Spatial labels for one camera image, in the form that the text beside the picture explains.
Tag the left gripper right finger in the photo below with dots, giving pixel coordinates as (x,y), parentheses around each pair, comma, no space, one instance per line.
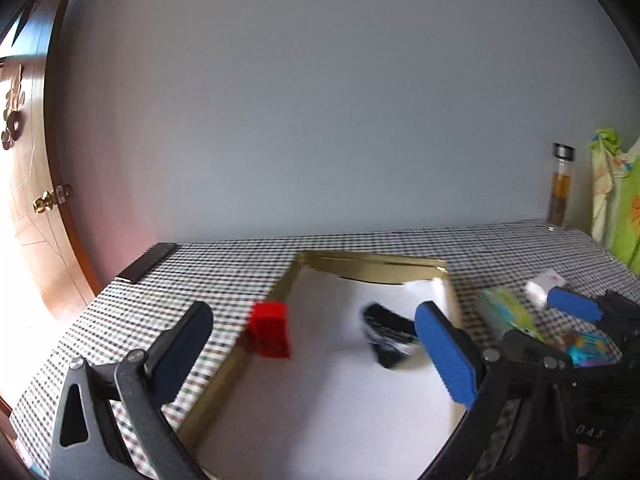
(538,446)

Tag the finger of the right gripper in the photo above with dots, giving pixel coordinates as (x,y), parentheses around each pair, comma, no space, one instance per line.
(574,304)

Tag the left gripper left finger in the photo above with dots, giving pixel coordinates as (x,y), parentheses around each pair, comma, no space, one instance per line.
(87,443)

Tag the blue toy building block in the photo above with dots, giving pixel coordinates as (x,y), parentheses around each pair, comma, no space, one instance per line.
(586,349)

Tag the white cigarette-style box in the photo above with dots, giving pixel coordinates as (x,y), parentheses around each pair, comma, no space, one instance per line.
(537,289)

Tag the checkered tablecloth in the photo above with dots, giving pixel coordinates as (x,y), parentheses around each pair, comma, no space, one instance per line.
(230,275)

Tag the green card pack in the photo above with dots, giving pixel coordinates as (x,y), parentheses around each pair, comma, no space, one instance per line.
(502,312)

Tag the green patterned cloth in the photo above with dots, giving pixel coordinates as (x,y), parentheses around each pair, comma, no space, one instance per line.
(615,197)

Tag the black comb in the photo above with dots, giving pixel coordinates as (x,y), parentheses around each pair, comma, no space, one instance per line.
(391,337)

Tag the glass tea bottle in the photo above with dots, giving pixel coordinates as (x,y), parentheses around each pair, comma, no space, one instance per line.
(564,156)

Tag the black remote control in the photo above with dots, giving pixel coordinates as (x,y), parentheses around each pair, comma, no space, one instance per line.
(148,261)

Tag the wooden door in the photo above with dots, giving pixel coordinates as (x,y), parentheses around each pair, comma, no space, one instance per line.
(48,243)

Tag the red small box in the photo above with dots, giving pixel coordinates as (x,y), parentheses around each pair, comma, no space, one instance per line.
(267,330)

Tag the gold metal tin tray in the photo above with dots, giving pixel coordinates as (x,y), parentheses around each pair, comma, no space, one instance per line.
(330,410)

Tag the door decoration ornament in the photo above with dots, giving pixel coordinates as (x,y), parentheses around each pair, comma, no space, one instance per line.
(12,113)

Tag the brass door handle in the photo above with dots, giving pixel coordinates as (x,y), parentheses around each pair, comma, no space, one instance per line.
(50,199)

